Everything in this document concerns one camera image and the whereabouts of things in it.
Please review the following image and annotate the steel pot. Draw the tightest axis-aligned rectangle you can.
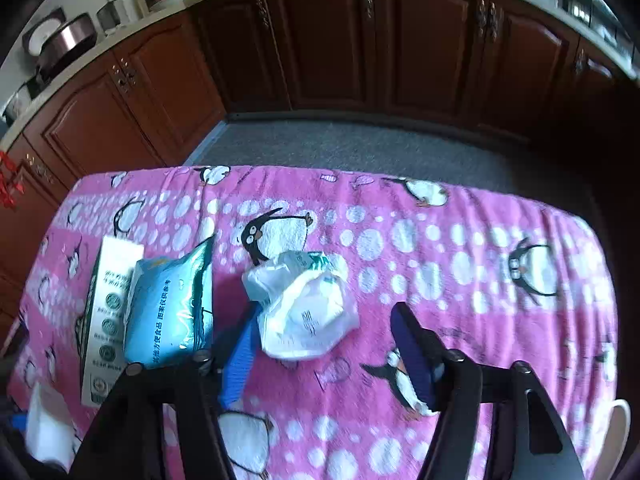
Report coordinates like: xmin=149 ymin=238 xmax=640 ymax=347
xmin=22 ymin=12 xmax=99 ymax=70

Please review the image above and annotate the brown wooden kitchen cabinet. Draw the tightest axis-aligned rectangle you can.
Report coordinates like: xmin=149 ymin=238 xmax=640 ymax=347
xmin=0 ymin=0 xmax=640 ymax=311

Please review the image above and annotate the red hanging ornament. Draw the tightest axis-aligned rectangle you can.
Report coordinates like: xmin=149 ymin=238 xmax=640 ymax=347
xmin=0 ymin=152 xmax=26 ymax=208

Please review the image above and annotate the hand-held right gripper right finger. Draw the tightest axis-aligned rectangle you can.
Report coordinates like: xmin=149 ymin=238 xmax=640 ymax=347
xmin=390 ymin=302 xmax=586 ymax=480

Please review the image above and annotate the pink penguin blanket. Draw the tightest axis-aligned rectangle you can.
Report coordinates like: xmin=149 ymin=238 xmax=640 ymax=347
xmin=7 ymin=165 xmax=623 ymax=480

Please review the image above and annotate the white green milk carton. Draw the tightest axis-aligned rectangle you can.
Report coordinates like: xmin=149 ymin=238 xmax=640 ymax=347
xmin=80 ymin=235 xmax=146 ymax=408

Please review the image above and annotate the white paper tissue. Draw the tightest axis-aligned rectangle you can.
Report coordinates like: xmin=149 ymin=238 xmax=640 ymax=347
xmin=25 ymin=382 xmax=83 ymax=466

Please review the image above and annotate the blue snack packet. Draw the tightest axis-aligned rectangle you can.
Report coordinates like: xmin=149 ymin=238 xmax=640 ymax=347
xmin=122 ymin=235 xmax=216 ymax=366

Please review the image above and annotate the black wire dish rack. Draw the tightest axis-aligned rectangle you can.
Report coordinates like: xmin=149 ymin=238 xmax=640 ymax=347
xmin=559 ymin=0 xmax=637 ymax=57

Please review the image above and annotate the white plastic bag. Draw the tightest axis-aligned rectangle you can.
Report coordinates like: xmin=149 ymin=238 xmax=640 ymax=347
xmin=242 ymin=250 xmax=358 ymax=361

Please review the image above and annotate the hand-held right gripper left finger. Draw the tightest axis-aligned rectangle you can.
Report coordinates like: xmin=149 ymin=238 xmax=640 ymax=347
xmin=70 ymin=305 xmax=263 ymax=480

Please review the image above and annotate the white mug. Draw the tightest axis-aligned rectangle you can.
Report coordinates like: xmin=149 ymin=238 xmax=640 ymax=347
xmin=597 ymin=399 xmax=632 ymax=480

